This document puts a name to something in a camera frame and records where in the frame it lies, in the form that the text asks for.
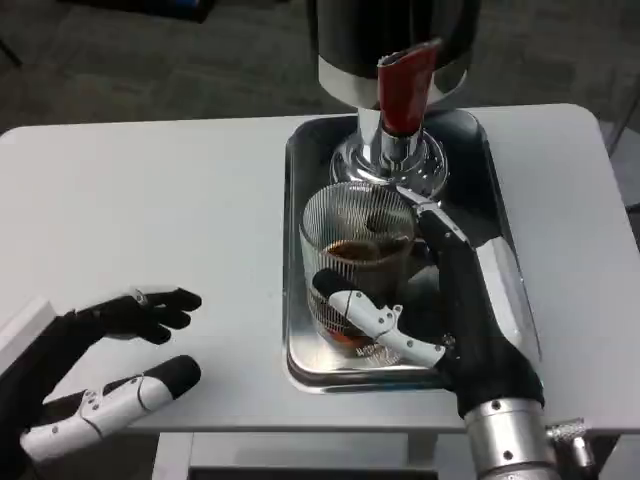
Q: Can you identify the dark brown drink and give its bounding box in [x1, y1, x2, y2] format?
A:
[318, 237, 411, 274]

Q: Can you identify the black steel drink dispenser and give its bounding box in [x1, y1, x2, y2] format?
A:
[304, 0, 472, 199]

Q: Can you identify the red tap handle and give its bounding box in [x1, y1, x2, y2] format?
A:
[376, 39, 444, 138]

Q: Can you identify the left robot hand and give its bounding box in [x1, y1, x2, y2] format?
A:
[0, 286, 204, 464]

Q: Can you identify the steel drip tray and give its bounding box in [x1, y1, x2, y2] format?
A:
[284, 109, 543, 397]

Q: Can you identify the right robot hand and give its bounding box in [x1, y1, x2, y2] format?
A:
[311, 187, 546, 419]

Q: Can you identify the clear ribbed glass cup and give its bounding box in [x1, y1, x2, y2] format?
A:
[298, 182, 419, 352]

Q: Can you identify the black furniture leg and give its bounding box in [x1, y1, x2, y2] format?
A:
[0, 33, 24, 67]

